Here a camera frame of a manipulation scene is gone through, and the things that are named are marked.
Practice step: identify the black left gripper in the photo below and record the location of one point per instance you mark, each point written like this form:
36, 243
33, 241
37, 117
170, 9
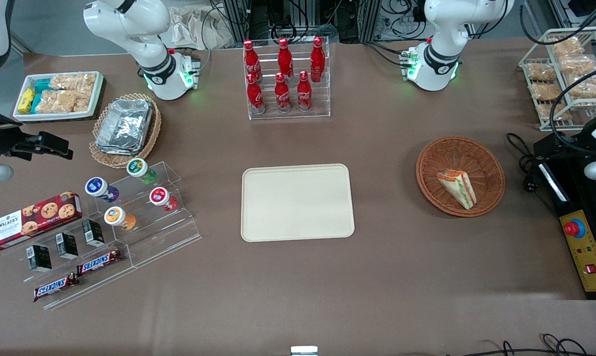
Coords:
560, 147

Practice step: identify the triangle sandwich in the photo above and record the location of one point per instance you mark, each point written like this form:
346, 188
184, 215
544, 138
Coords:
457, 187

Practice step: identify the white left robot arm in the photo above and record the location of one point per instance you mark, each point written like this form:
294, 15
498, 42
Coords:
441, 49

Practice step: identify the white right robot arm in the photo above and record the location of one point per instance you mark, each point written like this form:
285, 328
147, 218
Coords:
149, 54

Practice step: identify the white rectangular snack tray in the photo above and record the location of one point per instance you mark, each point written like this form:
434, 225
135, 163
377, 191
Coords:
99, 94

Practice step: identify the oval tan wicker basket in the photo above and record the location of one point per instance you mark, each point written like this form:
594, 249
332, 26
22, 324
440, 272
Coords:
155, 126

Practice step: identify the round brown wicker basket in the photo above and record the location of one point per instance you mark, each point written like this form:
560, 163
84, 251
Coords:
468, 153

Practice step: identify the beige plastic tray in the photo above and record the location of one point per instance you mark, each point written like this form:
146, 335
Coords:
298, 202

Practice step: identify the clear cracker snack packet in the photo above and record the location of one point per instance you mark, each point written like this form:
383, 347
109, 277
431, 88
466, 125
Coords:
541, 72
592, 88
567, 47
578, 65
546, 91
545, 111

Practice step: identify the teal snack packet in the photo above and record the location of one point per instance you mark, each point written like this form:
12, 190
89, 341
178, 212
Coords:
43, 85
36, 103

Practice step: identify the yellow snack packet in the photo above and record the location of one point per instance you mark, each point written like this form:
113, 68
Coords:
26, 100

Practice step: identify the clear rice cracker packet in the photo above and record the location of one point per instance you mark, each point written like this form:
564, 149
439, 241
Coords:
73, 81
56, 101

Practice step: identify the red Walkers cookie box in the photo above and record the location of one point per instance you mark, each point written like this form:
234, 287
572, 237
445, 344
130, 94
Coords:
31, 220

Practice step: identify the purple lidded cup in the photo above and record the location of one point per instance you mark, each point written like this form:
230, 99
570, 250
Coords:
98, 187

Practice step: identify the stack of foil containers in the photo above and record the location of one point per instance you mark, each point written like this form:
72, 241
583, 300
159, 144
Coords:
125, 126

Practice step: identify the small black carton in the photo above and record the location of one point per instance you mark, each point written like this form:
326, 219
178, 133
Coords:
67, 245
93, 233
40, 258

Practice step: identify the green lidded cup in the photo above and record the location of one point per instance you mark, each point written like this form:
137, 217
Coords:
139, 168

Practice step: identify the orange lidded cup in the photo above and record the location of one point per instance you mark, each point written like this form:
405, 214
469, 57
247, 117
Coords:
116, 216

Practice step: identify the black control box yellow panel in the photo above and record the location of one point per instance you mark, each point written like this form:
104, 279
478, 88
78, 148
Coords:
582, 247

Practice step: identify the Snickers chocolate bar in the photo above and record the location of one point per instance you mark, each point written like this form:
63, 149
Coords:
56, 287
99, 262

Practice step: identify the red lidded cup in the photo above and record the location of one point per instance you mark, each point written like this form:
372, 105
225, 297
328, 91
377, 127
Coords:
159, 196

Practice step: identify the clear acrylic stepped snack stand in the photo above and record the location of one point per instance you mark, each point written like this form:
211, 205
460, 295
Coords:
100, 284

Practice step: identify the clear acrylic stepped cup stand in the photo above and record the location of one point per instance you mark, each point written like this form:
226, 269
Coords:
179, 230

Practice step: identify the crumpled white cloth bag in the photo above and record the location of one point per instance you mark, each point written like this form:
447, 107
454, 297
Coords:
191, 27

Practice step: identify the red cola bottle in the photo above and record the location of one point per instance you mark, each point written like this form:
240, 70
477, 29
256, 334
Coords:
255, 96
304, 95
284, 59
251, 62
282, 96
317, 59

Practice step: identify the clear acrylic bottle rack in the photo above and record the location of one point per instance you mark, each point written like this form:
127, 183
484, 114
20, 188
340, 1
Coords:
322, 101

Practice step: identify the aluminium frame equipment rack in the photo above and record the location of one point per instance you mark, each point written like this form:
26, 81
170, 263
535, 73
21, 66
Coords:
258, 20

